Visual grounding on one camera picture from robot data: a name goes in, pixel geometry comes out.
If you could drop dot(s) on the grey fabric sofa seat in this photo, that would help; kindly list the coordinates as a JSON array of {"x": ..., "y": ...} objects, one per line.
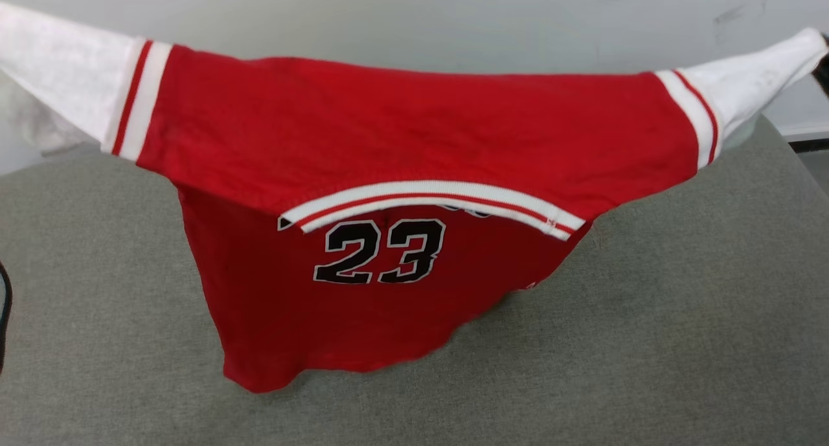
[{"x": 647, "y": 368}]

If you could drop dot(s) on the dark wall baseboard strip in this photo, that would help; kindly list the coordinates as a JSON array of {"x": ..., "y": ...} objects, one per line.
[{"x": 809, "y": 145}]

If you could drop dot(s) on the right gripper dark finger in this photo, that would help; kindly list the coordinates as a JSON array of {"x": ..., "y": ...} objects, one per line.
[{"x": 824, "y": 67}]

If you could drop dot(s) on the red white number 23 jersey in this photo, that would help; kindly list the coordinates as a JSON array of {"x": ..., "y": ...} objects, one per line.
[{"x": 388, "y": 129}]

